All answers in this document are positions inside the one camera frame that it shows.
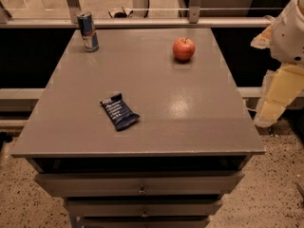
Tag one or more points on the blue silver energy drink can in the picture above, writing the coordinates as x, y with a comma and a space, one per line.
88, 31

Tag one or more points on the middle drawer with knob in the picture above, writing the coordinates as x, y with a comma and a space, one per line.
142, 207

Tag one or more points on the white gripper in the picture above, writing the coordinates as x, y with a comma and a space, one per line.
289, 40

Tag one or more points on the grey drawer cabinet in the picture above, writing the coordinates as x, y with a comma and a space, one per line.
192, 117

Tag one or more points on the red apple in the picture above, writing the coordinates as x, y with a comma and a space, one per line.
183, 49

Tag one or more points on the top drawer with knob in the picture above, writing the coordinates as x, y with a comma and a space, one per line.
139, 184

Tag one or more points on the bottom drawer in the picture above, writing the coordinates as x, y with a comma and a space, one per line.
155, 222

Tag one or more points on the drawer with knob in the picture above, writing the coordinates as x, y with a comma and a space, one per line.
139, 184
142, 207

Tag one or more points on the blue rxbar blueberry wrapper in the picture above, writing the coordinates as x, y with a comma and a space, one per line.
119, 112

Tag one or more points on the metal window railing frame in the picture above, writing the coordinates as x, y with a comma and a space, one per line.
61, 14

